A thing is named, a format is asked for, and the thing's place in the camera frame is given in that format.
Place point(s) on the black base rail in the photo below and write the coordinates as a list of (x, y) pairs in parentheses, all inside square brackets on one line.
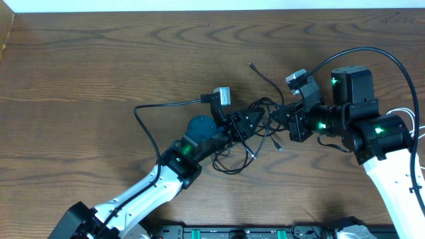
[(343, 228)]

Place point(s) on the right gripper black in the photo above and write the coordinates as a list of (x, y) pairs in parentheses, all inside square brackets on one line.
[(297, 124)]

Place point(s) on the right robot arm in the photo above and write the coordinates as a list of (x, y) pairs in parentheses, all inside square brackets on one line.
[(382, 144)]

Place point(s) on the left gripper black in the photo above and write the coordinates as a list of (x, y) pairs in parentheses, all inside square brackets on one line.
[(238, 125)]

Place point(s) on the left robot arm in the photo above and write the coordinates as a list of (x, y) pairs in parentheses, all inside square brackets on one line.
[(204, 137)]

